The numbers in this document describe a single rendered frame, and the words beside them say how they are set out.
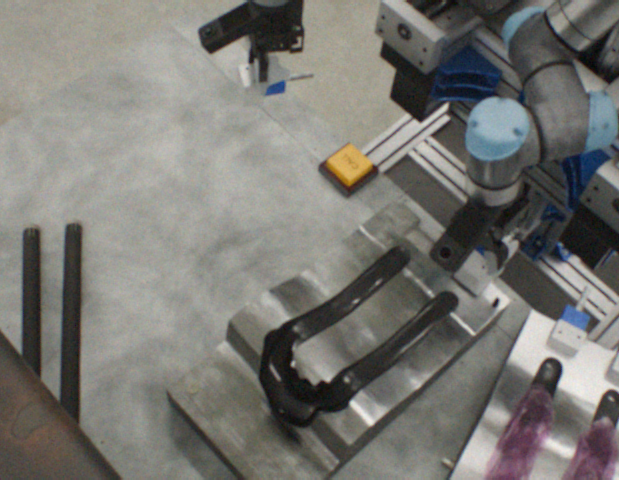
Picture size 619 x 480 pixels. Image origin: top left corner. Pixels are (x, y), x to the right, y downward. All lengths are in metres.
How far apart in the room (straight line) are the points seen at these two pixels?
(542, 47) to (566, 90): 0.07
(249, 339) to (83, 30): 1.81
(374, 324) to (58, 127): 0.71
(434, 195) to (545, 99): 1.20
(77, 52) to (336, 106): 0.84
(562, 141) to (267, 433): 0.60
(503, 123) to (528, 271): 1.22
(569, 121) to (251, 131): 0.71
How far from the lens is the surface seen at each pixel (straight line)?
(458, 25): 1.65
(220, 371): 1.36
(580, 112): 1.15
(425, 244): 1.49
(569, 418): 1.42
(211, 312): 1.47
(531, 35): 1.21
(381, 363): 1.35
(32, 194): 1.62
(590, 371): 1.48
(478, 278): 1.38
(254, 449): 1.32
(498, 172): 1.14
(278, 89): 1.55
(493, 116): 1.11
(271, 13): 1.39
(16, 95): 2.82
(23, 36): 2.97
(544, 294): 2.27
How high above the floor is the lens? 2.13
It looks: 60 degrees down
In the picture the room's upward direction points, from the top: 9 degrees clockwise
